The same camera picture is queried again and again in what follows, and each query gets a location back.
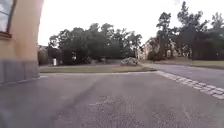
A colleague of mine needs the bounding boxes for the grey stone heap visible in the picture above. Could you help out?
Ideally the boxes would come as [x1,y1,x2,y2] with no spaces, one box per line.
[120,56,140,67]

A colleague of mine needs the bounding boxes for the dry grass patch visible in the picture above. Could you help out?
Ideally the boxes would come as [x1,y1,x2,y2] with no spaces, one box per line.
[39,63,158,74]

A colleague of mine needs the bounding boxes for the group of dark trees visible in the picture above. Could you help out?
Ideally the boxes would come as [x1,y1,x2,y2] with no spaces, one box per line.
[46,22,144,66]

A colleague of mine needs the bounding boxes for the pale building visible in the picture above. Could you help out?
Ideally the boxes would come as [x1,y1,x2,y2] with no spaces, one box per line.
[136,37,178,61]

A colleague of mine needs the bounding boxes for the grey asphalt pavement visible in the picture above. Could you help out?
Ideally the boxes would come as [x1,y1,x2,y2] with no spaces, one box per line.
[0,70,224,128]

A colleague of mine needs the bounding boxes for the group of tall trees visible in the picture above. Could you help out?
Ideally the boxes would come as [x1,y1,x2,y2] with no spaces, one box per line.
[146,0,224,62]

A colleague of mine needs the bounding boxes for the grey asphalt road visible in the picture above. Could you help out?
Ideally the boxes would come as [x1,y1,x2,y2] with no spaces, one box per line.
[141,63,224,89]

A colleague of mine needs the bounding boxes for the grey cobblestone strip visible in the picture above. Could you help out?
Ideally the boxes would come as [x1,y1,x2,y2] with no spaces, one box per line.
[155,70,224,101]

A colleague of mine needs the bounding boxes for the yellow building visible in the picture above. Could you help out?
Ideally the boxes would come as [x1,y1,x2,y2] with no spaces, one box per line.
[0,0,45,85]

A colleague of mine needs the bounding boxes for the grass verge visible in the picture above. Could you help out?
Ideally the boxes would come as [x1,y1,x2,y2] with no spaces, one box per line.
[156,59,224,70]

